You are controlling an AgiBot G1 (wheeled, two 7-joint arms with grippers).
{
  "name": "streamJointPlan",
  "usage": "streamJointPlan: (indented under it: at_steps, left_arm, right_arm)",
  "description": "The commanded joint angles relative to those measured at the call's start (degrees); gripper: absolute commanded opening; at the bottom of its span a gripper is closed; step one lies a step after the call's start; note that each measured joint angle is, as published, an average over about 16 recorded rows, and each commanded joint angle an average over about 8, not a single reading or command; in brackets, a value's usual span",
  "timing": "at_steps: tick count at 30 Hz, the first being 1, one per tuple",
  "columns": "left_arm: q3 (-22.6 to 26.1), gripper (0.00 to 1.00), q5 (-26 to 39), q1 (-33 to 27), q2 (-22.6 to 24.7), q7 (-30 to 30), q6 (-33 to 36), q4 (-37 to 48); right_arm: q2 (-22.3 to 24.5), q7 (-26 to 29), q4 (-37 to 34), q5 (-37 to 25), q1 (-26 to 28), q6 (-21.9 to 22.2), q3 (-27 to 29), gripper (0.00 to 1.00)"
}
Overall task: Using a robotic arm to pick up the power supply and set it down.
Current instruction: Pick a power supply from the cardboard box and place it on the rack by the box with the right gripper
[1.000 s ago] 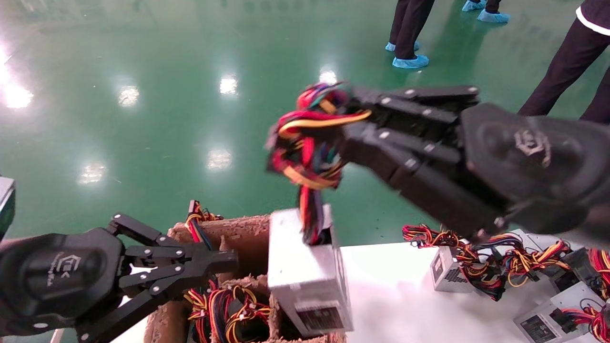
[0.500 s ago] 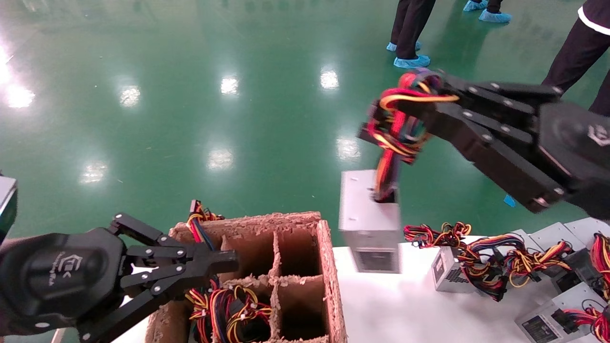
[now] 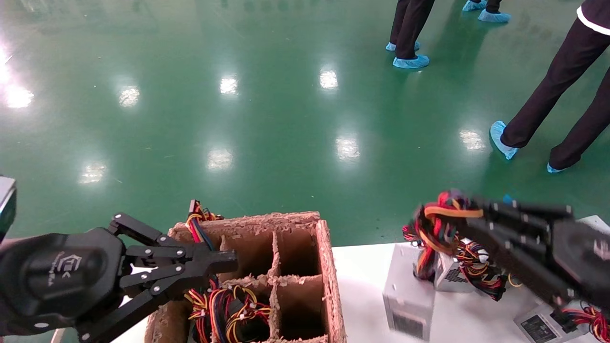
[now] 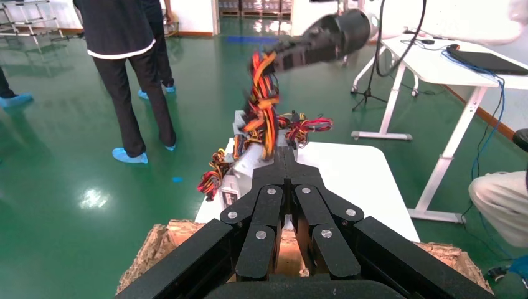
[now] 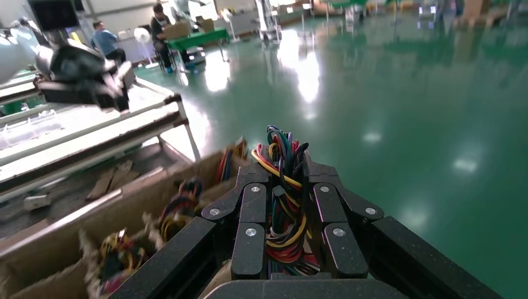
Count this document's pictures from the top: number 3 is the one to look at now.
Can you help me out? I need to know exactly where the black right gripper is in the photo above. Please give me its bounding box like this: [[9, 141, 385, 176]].
[[453, 198, 610, 308]]

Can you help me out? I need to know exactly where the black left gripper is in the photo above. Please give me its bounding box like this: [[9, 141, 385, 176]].
[[0, 213, 238, 343]]

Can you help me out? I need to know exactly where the grey power supply with wires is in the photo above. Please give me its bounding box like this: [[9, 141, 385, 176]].
[[403, 223, 479, 293], [384, 191, 510, 341]]

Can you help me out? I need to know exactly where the person black trousers white stripe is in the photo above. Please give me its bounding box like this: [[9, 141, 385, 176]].
[[500, 0, 610, 170]]

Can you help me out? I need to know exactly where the brown cardboard divider box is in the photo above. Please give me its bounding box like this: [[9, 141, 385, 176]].
[[144, 212, 347, 343]]

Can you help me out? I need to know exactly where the colourful wire bundle in box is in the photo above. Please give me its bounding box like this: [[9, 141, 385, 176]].
[[183, 279, 271, 343]]

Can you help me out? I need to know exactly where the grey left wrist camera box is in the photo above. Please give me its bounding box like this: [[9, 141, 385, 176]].
[[0, 176, 17, 239]]

